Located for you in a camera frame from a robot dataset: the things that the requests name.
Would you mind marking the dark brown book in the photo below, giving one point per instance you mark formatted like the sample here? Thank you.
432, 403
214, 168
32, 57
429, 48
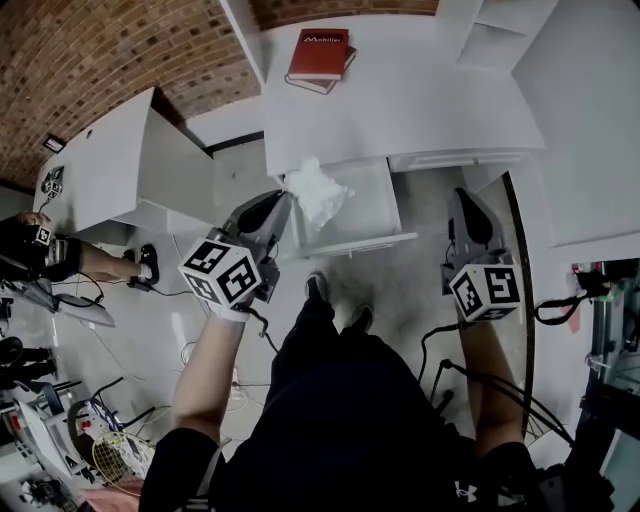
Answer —
330, 84

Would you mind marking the white side cabinet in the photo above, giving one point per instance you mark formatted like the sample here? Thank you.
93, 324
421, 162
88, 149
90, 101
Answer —
115, 165

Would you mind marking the person's right forearm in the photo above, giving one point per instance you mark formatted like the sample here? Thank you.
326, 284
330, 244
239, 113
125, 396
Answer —
492, 380

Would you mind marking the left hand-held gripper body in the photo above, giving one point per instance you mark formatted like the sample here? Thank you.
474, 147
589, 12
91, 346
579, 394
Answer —
220, 272

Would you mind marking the person's right black shoe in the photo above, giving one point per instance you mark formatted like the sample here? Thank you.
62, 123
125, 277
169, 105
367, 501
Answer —
363, 317

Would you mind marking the white shelf unit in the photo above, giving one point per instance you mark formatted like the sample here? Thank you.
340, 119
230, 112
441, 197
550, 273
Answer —
492, 35

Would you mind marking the white desk drawer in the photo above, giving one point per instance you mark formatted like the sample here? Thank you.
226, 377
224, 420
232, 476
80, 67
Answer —
367, 210

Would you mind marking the person's left black shoe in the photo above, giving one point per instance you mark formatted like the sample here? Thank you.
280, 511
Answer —
317, 286

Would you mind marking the spare hand-held gripper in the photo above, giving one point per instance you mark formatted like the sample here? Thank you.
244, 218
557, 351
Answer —
52, 182

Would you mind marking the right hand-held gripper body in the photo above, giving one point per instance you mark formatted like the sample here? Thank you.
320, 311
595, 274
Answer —
480, 280

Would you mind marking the badminton racket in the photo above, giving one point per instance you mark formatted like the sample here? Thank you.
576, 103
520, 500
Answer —
112, 457

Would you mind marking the person's black clothing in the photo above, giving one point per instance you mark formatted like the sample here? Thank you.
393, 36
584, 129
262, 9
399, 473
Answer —
345, 425

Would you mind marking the black wall plate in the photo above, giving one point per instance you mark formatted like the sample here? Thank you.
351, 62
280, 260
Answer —
54, 143

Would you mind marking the tall white cabinet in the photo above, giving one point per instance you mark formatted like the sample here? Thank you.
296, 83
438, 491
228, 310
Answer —
585, 115

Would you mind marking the person's left forearm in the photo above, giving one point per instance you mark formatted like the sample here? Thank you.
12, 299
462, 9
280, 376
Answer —
207, 370

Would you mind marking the white desk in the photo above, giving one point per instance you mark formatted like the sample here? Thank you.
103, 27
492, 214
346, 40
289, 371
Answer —
400, 100

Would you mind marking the white wristband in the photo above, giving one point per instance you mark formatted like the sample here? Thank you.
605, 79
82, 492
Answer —
231, 313

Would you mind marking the red book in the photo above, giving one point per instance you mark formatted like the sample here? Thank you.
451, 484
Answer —
317, 55

